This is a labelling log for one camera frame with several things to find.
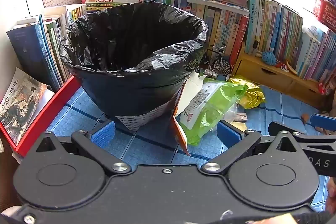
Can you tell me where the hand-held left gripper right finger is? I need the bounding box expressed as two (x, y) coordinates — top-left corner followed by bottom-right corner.
(201, 120), (302, 175)

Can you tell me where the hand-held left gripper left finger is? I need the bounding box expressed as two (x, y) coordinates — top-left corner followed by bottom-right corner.
(35, 120), (132, 176)

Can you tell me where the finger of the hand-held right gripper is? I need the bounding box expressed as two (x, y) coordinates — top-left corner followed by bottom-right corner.
(310, 113), (336, 132)
(268, 121), (336, 144)

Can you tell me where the green plastic bag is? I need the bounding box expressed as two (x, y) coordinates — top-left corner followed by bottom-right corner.
(175, 78), (249, 146)

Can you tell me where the woven waste basket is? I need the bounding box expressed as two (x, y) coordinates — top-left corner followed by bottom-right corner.
(114, 105), (175, 131)

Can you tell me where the orange snack packet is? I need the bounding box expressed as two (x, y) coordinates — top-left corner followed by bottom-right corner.
(170, 70), (210, 157)

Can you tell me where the silver foil wrapper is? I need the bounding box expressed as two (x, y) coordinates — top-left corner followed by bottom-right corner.
(204, 65), (218, 80)

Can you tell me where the long row of children's books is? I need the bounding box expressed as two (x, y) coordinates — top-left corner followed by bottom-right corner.
(245, 0), (336, 88)

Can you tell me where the row of paperback books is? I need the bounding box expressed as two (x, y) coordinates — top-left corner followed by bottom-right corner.
(7, 5), (87, 94)

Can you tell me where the person's right hand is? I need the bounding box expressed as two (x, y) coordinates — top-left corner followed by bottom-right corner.
(327, 178), (336, 212)

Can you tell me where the small brown packet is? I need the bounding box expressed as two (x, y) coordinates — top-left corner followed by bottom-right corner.
(232, 112), (249, 124)

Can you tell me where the yellow foil wrapper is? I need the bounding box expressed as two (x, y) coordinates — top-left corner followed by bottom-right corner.
(228, 77), (266, 109)

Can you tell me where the blue mat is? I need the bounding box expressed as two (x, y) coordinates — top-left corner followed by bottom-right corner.
(46, 74), (336, 214)

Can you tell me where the red box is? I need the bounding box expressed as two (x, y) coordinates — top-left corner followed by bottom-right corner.
(0, 76), (82, 158)

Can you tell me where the orange curved wooden piece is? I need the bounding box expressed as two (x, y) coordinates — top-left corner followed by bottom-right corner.
(286, 59), (299, 75)

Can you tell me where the wooden drawer unit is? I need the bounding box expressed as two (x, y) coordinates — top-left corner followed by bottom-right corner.
(231, 42), (332, 109)

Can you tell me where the model bicycle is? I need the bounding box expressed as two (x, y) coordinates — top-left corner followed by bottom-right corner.
(206, 43), (231, 75)

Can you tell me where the blue yarn ball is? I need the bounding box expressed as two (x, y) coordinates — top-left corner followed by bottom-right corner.
(261, 51), (278, 66)

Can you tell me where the comic magazine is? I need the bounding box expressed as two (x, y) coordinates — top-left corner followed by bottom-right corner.
(0, 67), (55, 146)

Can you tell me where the small glue bottle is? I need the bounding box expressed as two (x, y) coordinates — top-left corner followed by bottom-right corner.
(252, 40), (263, 57)

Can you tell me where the red plastic basket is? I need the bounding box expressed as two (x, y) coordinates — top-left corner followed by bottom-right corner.
(314, 0), (336, 29)

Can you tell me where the flat blue patterned book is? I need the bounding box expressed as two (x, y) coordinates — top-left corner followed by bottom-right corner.
(186, 0), (250, 16)

